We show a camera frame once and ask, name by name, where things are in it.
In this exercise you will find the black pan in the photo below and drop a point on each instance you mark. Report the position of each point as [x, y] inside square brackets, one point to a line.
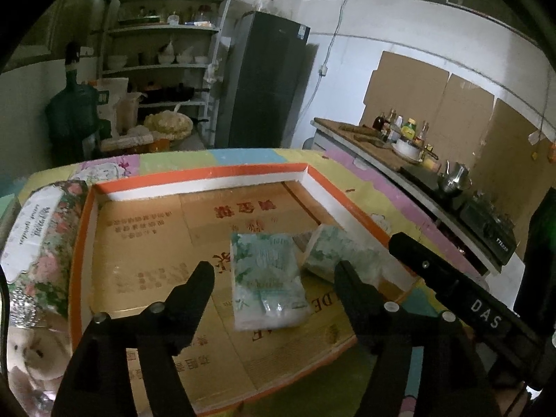
[169, 94]

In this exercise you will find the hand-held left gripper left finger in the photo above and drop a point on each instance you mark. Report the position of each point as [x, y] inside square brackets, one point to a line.
[197, 289]

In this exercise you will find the orange-rimmed cardboard box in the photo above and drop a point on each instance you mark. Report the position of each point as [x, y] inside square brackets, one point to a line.
[152, 243]

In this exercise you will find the black gas stove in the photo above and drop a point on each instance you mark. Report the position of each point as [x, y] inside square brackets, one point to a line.
[488, 226]

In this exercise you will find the group of condiment bottles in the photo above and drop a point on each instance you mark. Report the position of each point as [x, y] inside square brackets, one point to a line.
[402, 126]

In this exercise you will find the white sack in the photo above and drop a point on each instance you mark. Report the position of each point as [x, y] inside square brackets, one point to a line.
[110, 104]

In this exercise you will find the metal kettle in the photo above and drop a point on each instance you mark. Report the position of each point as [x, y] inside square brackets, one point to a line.
[454, 180]

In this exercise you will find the large water jug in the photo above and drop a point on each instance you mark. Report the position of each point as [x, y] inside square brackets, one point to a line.
[74, 117]

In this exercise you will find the dark grey fridge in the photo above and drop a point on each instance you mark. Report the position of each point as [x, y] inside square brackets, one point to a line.
[265, 87]

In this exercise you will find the cardboard wall panel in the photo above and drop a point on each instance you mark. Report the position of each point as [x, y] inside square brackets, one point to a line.
[467, 121]
[521, 156]
[404, 87]

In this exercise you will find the yellow dried food pile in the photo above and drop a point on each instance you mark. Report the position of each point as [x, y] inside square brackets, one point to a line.
[169, 126]

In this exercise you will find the black water pump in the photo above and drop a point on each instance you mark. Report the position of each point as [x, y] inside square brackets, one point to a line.
[72, 63]

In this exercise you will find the clear plastic bag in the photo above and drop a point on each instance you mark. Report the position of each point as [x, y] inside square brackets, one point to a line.
[130, 110]

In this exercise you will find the floral tissue pack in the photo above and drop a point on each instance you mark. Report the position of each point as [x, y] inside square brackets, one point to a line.
[39, 243]

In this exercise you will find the green white tissue pack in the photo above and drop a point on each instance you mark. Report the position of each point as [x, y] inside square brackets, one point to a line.
[265, 278]
[323, 252]

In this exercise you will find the glass jar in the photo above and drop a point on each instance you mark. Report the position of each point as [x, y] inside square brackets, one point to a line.
[263, 2]

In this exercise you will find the wall socket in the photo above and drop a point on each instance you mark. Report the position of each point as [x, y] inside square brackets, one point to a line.
[323, 70]

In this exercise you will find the white bowl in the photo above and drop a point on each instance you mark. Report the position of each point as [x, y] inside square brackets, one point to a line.
[406, 150]

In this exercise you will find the kitchen counter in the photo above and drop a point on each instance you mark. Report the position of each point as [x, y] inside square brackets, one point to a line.
[347, 134]

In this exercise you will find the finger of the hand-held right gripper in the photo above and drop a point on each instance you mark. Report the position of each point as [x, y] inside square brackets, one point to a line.
[541, 252]
[417, 260]

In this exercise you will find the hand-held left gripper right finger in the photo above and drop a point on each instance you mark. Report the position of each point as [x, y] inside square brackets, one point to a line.
[349, 291]

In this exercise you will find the white shelf rack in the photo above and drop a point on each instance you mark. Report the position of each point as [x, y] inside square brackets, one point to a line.
[165, 30]

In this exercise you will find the row of white bowls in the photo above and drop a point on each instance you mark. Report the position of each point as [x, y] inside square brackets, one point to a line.
[165, 58]

